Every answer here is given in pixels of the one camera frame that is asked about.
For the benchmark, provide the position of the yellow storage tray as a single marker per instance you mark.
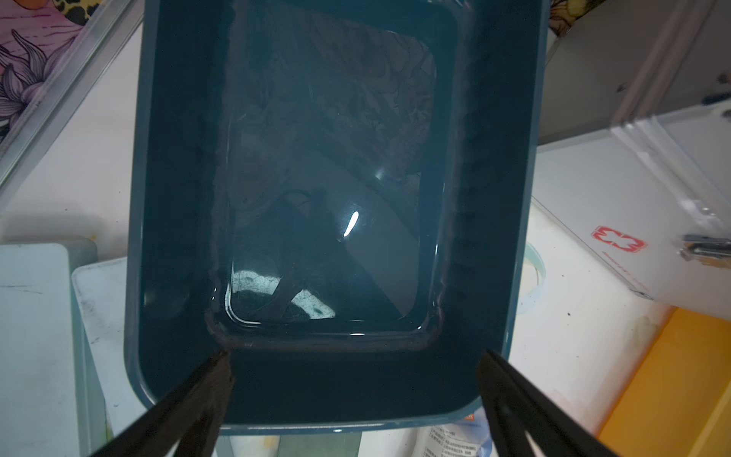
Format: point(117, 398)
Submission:
point(678, 401)

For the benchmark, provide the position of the light blue pencil case outer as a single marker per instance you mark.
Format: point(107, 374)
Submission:
point(43, 368)

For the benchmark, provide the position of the teal storage tray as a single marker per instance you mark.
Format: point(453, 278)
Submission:
point(336, 194)

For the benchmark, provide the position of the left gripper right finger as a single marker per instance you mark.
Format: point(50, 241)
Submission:
point(520, 416)

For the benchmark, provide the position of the silver metal first-aid case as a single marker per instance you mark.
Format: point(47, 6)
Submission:
point(634, 145)

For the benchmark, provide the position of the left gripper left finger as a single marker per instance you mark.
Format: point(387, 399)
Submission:
point(187, 422)

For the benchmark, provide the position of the small clear packet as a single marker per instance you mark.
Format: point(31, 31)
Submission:
point(467, 437)

